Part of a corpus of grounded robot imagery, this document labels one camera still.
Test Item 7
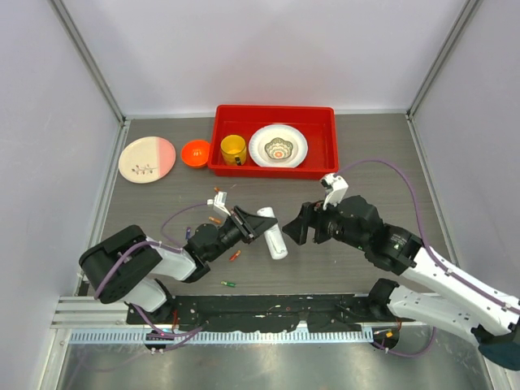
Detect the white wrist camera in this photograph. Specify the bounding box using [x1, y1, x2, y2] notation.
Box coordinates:
[206, 191, 231, 219]
[320, 173, 349, 210]

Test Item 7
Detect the patterned small bowl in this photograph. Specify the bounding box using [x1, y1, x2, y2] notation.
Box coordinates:
[264, 137, 293, 160]

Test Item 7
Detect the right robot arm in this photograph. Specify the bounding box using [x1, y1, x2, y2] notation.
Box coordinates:
[282, 196, 519, 371]

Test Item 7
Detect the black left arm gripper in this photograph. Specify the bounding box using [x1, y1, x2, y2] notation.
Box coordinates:
[207, 206, 276, 262]

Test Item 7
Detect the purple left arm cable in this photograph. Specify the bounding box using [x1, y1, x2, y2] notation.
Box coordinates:
[93, 202, 209, 301]

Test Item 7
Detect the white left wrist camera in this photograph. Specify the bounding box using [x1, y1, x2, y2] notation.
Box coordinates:
[206, 191, 231, 219]

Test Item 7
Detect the yellow mug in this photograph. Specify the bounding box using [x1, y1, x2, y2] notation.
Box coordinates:
[220, 135, 247, 166]

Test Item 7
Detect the pink and white plate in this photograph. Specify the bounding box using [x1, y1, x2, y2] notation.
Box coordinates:
[118, 136, 176, 184]

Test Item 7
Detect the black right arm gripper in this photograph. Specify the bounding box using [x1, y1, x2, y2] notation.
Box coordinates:
[283, 194, 366, 249]

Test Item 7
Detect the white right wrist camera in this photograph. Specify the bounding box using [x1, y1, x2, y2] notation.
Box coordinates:
[320, 173, 349, 210]

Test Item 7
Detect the green battery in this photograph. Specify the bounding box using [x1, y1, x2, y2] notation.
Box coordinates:
[221, 281, 236, 288]

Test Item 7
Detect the white plate in bin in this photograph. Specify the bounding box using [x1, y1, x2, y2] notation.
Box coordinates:
[248, 123, 309, 168]

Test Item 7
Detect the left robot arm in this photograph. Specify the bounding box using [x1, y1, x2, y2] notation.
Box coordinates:
[79, 200, 288, 324]

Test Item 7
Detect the aluminium front rail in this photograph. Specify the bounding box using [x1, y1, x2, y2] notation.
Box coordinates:
[68, 327, 374, 345]

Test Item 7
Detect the red orange battery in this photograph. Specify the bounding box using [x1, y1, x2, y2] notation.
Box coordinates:
[229, 250, 241, 262]

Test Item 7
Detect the orange plastic bowl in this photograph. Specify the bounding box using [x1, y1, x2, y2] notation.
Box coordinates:
[181, 140, 210, 168]

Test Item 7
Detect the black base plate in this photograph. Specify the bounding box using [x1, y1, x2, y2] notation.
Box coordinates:
[146, 294, 396, 333]

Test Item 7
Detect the white remote control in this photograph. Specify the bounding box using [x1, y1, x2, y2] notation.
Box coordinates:
[257, 206, 288, 260]

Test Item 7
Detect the red plastic bin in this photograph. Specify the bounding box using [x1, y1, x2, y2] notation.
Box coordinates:
[208, 105, 339, 180]

